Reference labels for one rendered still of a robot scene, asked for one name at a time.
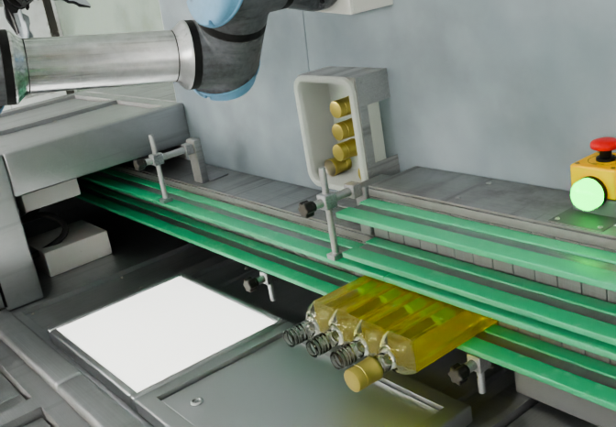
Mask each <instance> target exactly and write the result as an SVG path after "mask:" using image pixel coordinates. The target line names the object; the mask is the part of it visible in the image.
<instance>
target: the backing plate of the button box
mask: <svg viewBox="0 0 616 427"><path fill-rule="evenodd" d="M548 222H553V223H558V224H566V225H571V226H575V227H579V228H584V229H588V230H593V231H598V232H604V231H605V230H607V229H609V228H610V227H612V226H614V225H615V224H616V218H614V217H609V216H605V215H599V214H594V213H585V212H580V211H575V210H573V207H571V208H569V209H567V210H566V211H564V212H562V213H560V214H558V215H557V216H555V217H553V218H551V219H549V220H548Z"/></svg>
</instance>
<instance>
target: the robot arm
mask: <svg viewBox="0 0 616 427"><path fill-rule="evenodd" d="M32 1H33V0H2V2H3V5H4V13H5V19H6V21H7V22H8V24H9V25H10V27H11V28H12V29H13V30H14V31H15V33H16V34H17V35H18V37H17V36H16V35H15V34H13V33H12V32H11V31H10V30H8V29H0V114H1V113H2V111H3V109H4V107H5V105H14V104H19V103H20V102H21V101H22V99H23V98H24V97H25V96H26V95H28V94H29V93H49V92H61V91H72V90H83V89H94V88H106V87H117V86H128V85H140V84H152V83H163V82H177V83H178V84H180V85H181V86H182V87H183V88H184V89H186V90H194V91H195V92H196V93H197V94H198V95H200V96H201V97H203V98H207V97H210V100H212V101H230V100H234V99H237V98H238V97H240V96H242V95H244V94H245V93H247V92H248V91H249V90H250V88H251V87H252V86H253V84H254V82H255V80H256V77H257V74H258V72H259V67H260V55H261V51H262V45H263V39H264V35H265V29H266V25H267V20H268V15H269V13H270V12H274V11H278V10H281V9H285V8H290V9H297V10H304V11H311V12H314V11H320V10H323V9H326V8H329V7H331V6H332V5H334V4H335V3H336V1H337V0H187V2H186V3H187V6H188V8H189V11H190V13H191V15H192V17H193V18H194V20H180V21H179V22H178V23H177V24H176V26H175V27H174V28H173V29H172V30H161V31H145V32H128V33H112V34H96V35H80V36H63V37H46V38H33V34H32V33H31V31H30V30H29V25H30V21H29V17H28V16H27V15H25V14H22V11H21V10H22V9H24V8H26V10H29V4H30V3H31V2H32ZM63 1H65V2H66V3H68V4H75V5H77V6H78V7H89V8H90V7H91V5H90V4H89V3H88V2H87V1H86V0H63Z"/></svg>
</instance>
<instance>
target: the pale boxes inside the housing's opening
mask: <svg viewBox="0 0 616 427"><path fill-rule="evenodd" d="M80 194H81V192H80V188H79V184H78V181H77V178H76V179H73V180H70V181H65V182H62V183H59V184H56V185H53V186H50V187H48V188H45V189H42V190H39V191H35V192H31V193H28V194H25V195H22V196H19V197H15V199H16V205H17V208H18V209H20V210H22V211H24V212H26V213H27V212H30V211H33V210H36V209H38V208H41V207H44V206H47V205H50V204H53V203H57V202H60V201H63V200H66V199H69V198H71V197H74V196H77V195H80ZM68 226H69V233H68V234H67V236H66V237H65V239H64V240H63V241H62V242H61V243H59V244H57V245H55V246H49V247H44V246H46V245H47V244H49V243H50V242H52V241H53V240H55V239H56V238H57V237H58V236H59V235H60V234H61V231H62V227H59V228H56V229H53V230H50V231H48V232H45V233H43V234H40V235H35V236H32V237H30V238H28V239H27V241H28V244H29V248H30V251H31V254H32V253H33V252H35V251H38V252H39V257H37V258H35V259H33V260H34V264H35V267H36V268H38V269H40V270H41V271H43V272H44V273H46V274H47V275H49V276H50V277H54V276H56V275H59V274H61V273H63V272H66V271H68V270H71V269H73V268H77V267H79V266H82V265H84V264H87V263H89V262H92V261H94V260H96V259H99V258H101V257H105V256H108V255H110V254H112V253H113V252H112V248H111V245H110V241H109V237H108V234H107V231H106V230H104V229H102V228H100V227H98V226H95V225H93V224H90V223H88V222H85V221H84V220H79V221H76V222H74V223H71V224H68ZM43 247H44V248H43Z"/></svg>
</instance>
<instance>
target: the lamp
mask: <svg viewBox="0 0 616 427"><path fill-rule="evenodd" d="M570 197H571V201H572V203H573V204H574V205H575V206H576V207H577V208H579V209H581V210H583V211H591V210H593V209H596V208H599V207H601V206H602V205H603V204H604V203H605V202H606V201H607V197H608V192H607V189H606V186H605V185H604V183H603V182H602V181H601V180H600V179H598V178H596V177H593V176H587V177H584V178H582V179H581V180H579V181H578V182H576V183H575V184H574V185H573V186H572V188H571V192H570Z"/></svg>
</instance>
